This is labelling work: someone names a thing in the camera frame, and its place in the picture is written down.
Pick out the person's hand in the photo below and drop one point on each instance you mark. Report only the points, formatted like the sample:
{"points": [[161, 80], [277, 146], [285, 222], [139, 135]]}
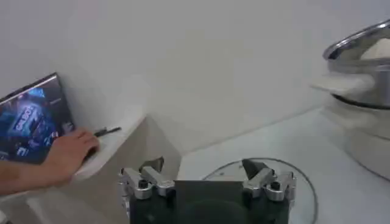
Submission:
{"points": [[70, 152]]}

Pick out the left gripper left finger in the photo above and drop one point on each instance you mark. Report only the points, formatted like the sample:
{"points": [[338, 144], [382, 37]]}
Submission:
{"points": [[146, 184]]}

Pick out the round glass lid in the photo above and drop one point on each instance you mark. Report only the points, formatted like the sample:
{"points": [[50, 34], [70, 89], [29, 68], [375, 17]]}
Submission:
{"points": [[304, 210]]}

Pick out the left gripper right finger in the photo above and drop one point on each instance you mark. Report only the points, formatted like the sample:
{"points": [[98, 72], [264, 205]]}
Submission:
{"points": [[274, 185]]}

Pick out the white side desk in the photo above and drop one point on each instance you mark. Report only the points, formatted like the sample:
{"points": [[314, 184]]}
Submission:
{"points": [[122, 121]]}

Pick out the black laptop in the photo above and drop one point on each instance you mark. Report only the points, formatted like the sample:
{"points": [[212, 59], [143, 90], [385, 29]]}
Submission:
{"points": [[30, 121]]}

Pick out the white steamed bun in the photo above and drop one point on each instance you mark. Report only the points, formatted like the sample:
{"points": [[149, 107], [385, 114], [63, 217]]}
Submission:
{"points": [[379, 50]]}

